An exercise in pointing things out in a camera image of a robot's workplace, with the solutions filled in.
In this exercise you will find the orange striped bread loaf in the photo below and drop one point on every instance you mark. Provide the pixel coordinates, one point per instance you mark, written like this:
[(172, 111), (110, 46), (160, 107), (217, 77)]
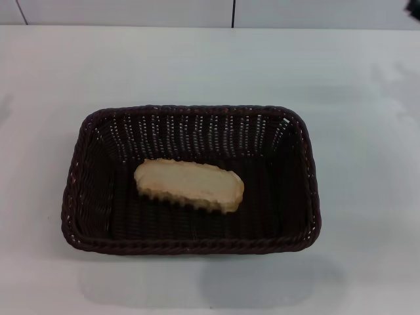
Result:
[(188, 183)]

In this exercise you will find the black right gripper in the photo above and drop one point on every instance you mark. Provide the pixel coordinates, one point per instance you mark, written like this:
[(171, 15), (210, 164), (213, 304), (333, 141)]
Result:
[(414, 6)]

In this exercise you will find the dark brown woven basket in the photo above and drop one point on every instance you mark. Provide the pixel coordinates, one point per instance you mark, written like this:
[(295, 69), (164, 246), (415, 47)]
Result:
[(269, 197)]

